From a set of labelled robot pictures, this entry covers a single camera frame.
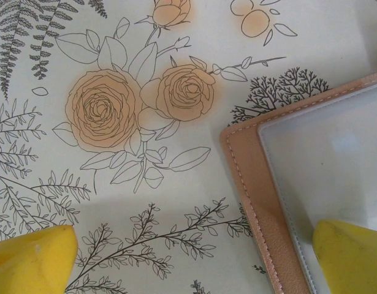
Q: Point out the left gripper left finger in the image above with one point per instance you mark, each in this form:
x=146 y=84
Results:
x=32 y=260

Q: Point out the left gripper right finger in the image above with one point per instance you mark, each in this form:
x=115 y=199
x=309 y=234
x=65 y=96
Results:
x=350 y=260

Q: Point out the pink leather card holder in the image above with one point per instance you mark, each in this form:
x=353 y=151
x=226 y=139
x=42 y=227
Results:
x=249 y=171

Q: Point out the floral patterned table cover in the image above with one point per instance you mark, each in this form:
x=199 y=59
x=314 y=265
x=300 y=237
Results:
x=176 y=214

